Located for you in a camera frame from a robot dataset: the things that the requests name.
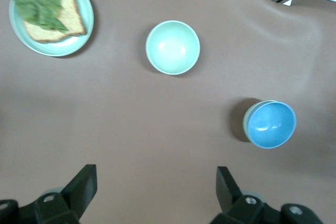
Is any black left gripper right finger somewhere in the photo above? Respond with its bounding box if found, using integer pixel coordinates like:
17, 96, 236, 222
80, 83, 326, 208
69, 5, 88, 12
209, 166, 283, 224

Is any pale green plate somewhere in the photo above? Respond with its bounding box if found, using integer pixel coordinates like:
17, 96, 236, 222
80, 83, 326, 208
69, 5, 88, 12
8, 0, 95, 58

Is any brown bread slice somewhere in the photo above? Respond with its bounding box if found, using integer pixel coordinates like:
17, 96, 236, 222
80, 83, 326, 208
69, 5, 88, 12
23, 0, 88, 44

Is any sage green bowl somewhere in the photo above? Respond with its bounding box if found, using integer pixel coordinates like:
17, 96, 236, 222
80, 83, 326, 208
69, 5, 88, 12
242, 100, 279, 142

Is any green lettuce leaf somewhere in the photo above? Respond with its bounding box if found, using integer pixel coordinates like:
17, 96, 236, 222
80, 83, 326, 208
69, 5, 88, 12
10, 0, 69, 31

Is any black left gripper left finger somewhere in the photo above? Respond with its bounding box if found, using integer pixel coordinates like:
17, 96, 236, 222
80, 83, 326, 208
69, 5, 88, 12
34, 164, 98, 224

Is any blue bowl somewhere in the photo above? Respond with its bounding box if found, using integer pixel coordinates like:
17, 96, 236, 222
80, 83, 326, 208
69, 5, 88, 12
246, 100, 298, 150

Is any pale mint bowl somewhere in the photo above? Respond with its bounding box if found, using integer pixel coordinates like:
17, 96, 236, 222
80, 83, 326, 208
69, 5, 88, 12
145, 20, 201, 76

